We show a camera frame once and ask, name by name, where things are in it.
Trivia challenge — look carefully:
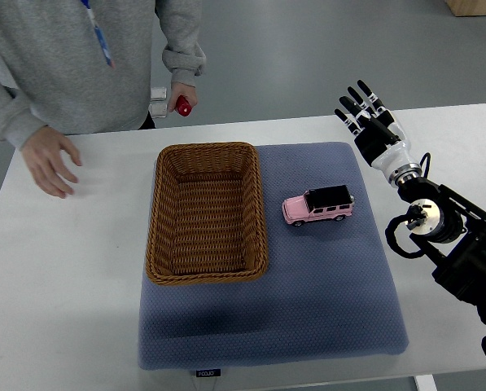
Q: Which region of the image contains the person's left hand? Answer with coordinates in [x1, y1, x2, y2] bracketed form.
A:
[168, 82, 199, 112]

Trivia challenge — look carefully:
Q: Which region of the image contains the person's right hand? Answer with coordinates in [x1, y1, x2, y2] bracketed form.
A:
[20, 125, 81, 199]

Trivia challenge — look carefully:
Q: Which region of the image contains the grey sweatshirt person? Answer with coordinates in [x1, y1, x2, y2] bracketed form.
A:
[0, 0, 208, 151]

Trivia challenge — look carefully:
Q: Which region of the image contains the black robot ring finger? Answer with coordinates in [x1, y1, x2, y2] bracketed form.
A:
[348, 86, 375, 115]

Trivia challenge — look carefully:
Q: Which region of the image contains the blue lanyard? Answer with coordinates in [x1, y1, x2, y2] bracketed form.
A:
[79, 0, 116, 69]

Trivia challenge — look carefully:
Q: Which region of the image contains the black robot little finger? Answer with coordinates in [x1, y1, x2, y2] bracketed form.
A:
[357, 80, 387, 114]

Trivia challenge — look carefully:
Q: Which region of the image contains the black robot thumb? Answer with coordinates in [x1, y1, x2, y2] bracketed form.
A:
[359, 112, 401, 144]

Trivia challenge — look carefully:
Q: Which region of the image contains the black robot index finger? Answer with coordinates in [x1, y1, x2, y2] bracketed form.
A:
[334, 108, 361, 135]

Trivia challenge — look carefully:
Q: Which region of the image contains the pink toy car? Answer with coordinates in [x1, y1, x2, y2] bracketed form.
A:
[282, 185, 355, 227]

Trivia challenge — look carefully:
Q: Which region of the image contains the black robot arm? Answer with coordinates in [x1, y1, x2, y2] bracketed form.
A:
[335, 81, 486, 324]

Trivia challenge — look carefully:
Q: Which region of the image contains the white table leg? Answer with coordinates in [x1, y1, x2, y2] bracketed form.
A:
[414, 375, 437, 391]

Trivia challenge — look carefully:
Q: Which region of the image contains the wooden box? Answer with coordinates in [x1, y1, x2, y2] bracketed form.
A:
[445, 0, 486, 17]

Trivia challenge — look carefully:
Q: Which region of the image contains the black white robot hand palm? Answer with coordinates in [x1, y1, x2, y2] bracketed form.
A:
[354, 111, 422, 182]

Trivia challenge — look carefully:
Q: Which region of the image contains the brown wicker basket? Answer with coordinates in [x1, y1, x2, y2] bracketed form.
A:
[145, 142, 269, 286]

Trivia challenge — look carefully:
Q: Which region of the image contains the blue-grey cushion mat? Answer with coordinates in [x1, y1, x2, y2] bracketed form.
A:
[138, 142, 408, 370]

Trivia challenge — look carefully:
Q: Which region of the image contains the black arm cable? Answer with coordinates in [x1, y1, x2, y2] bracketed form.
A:
[384, 152, 433, 260]

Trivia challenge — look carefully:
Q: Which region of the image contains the red handheld button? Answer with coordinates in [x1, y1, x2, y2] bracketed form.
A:
[174, 95, 192, 116]

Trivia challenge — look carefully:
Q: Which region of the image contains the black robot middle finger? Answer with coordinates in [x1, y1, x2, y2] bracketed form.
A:
[339, 96, 367, 118]

